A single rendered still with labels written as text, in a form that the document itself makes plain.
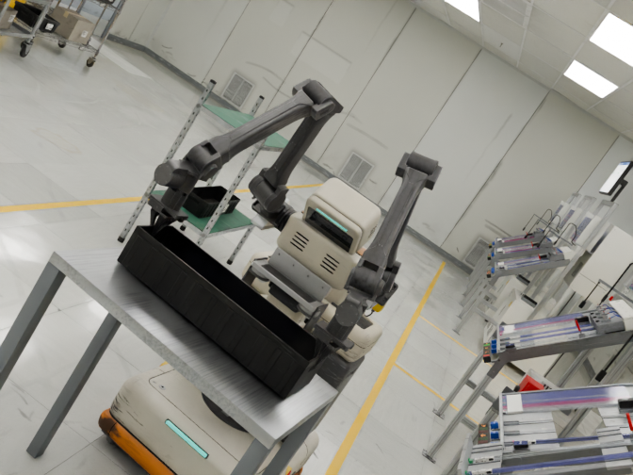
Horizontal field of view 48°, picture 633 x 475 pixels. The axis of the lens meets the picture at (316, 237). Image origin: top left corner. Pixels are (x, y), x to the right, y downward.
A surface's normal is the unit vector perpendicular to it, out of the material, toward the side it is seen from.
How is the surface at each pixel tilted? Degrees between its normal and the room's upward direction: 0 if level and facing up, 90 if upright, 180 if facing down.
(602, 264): 90
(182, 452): 90
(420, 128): 90
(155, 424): 90
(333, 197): 43
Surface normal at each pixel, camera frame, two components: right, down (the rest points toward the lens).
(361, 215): 0.17, -0.59
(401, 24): -0.24, 0.09
